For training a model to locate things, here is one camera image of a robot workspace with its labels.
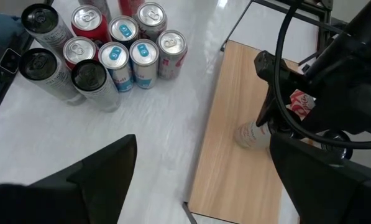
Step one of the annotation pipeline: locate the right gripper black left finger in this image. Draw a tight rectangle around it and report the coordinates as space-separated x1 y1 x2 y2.
0 134 139 224

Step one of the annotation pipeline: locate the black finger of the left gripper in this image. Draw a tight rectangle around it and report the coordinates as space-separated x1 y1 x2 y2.
255 50 310 91
256 85 290 128

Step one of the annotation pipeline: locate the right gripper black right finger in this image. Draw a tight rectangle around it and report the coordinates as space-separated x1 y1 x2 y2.
269 133 371 224

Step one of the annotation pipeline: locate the silver Diet Coke can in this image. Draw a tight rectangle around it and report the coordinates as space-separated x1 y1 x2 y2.
135 1 168 43
156 29 188 81
234 88 317 151

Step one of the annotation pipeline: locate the Celsius can with black lid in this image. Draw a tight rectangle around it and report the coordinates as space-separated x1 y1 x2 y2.
20 2 76 57
321 129 354 160

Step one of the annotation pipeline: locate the blue silver Red Bull can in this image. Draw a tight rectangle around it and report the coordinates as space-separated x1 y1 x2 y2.
129 38 160 90
108 15 140 50
98 41 135 93

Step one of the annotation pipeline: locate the wooden shelf board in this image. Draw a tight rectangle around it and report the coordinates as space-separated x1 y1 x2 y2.
188 39 301 224

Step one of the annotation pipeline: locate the Celsius Peach Vibe can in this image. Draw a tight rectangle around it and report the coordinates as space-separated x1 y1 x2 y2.
18 47 87 106

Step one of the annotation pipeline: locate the red Fanta strawberry can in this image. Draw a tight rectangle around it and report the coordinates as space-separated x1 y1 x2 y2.
70 4 113 47
118 0 145 17
62 36 99 71

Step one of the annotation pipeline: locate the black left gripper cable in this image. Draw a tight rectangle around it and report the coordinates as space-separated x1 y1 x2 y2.
272 0 371 149

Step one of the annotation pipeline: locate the black table-level camera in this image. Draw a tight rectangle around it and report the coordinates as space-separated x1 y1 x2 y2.
0 47 22 75

